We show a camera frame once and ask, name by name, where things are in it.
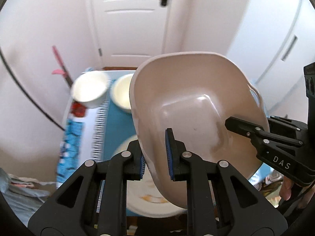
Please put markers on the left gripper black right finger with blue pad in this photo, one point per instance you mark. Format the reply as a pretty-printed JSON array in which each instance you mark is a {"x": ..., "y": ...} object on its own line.
[{"x": 220, "y": 200}]

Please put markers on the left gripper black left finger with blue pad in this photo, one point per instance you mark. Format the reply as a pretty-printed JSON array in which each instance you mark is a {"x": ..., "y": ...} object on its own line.
[{"x": 93, "y": 200}]

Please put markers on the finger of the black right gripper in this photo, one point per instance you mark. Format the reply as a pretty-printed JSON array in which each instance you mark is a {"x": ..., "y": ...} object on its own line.
[{"x": 251, "y": 130}]

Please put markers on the yellow duck plate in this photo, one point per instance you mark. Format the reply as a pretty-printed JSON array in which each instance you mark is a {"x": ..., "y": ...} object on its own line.
[{"x": 144, "y": 199}]

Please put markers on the beige plastic basin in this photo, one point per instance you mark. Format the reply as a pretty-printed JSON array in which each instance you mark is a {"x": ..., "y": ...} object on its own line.
[{"x": 193, "y": 93}]

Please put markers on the person's hand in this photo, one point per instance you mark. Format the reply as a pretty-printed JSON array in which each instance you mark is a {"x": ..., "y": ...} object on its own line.
[{"x": 285, "y": 193}]

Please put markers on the pile of cloths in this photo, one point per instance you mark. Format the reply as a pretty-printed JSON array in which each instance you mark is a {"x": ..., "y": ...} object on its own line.
[{"x": 25, "y": 195}]

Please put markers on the patterned tablecloth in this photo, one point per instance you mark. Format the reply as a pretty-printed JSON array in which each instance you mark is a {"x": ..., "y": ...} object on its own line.
[{"x": 83, "y": 138}]

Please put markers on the blue woven table mat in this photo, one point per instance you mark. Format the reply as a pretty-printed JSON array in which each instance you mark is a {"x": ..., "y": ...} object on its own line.
[{"x": 118, "y": 128}]

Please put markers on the white cabinet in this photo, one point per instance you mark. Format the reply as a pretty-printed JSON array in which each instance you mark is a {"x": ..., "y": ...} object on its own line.
[{"x": 273, "y": 44}]

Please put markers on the white ribbed bowl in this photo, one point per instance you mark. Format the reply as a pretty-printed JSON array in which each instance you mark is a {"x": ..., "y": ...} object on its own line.
[{"x": 90, "y": 88}]

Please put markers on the cream yellow-spotted bowl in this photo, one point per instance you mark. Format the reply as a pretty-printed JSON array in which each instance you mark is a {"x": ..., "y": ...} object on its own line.
[{"x": 119, "y": 93}]

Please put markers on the pink mop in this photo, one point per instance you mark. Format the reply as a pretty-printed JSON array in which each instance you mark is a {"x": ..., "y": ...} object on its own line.
[{"x": 62, "y": 71}]

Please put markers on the white door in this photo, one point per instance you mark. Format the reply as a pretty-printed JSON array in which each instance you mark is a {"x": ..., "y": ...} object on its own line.
[{"x": 128, "y": 32}]

